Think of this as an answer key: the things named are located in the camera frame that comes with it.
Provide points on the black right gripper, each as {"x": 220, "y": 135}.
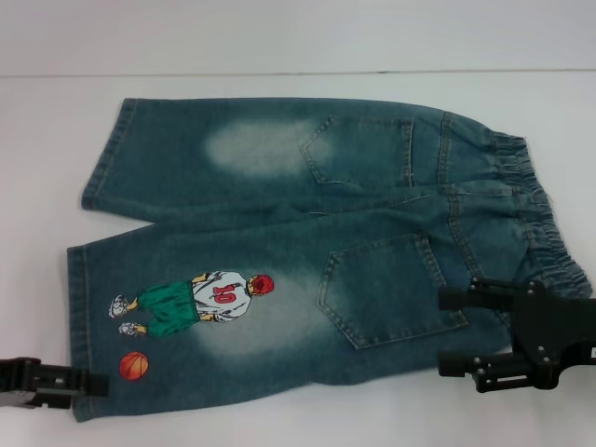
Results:
{"x": 554, "y": 326}

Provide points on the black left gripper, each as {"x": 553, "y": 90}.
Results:
{"x": 14, "y": 400}

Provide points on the blue denim shorts with print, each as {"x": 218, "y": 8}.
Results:
{"x": 279, "y": 233}

